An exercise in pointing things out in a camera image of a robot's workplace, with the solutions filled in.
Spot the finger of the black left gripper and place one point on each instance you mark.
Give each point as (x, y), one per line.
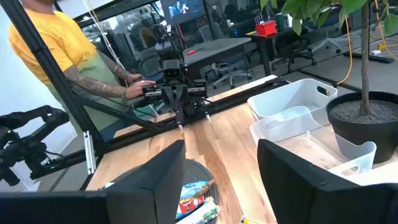
(183, 102)
(171, 99)

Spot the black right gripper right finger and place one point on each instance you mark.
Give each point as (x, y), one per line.
(295, 193)

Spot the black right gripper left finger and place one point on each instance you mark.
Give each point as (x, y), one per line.
(149, 199)

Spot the red Chewy granola bar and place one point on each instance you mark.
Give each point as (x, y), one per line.
(188, 205)

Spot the blue white granola bar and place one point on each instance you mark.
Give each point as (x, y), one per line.
(194, 188)

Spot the green Chewy granola bar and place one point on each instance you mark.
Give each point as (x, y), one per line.
(206, 214)

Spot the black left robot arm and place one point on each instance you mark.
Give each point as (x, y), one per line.
(164, 46)

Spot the yellow wrapper granola bar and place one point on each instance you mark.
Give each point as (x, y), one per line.
(248, 221)

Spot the person's hand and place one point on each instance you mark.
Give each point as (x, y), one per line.
(138, 88)
(134, 77)

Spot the red hand tool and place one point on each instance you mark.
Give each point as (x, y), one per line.
(191, 52)

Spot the grey desk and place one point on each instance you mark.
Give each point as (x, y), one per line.
(217, 48)

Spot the round grey woven mat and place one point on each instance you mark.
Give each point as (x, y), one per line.
(196, 171)

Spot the white office chair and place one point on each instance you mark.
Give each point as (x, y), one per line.
(210, 32)

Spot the clear plastic bin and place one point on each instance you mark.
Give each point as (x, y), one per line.
(357, 154)

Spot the white plastic bin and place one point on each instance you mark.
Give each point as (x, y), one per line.
(280, 96)
(373, 177)

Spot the lit display screen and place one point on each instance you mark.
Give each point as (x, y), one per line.
(183, 11)

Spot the black desk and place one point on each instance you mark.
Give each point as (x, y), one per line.
(267, 49)

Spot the black plant pot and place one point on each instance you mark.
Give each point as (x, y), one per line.
(357, 137)

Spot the red box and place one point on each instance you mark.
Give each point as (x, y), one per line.
(265, 28)

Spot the black office chair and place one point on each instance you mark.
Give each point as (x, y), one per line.
(300, 54)

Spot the person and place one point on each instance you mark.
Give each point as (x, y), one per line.
(62, 40)

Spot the black articulated device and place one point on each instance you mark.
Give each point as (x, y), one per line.
(31, 146)

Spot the green leafy tree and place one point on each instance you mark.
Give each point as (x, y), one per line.
(365, 62)

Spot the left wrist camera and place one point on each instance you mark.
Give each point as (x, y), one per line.
(173, 71)

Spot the white metal bracket plate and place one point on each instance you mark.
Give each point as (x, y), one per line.
(90, 152)

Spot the black aluminium table frame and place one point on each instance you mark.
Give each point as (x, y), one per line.
(46, 62)

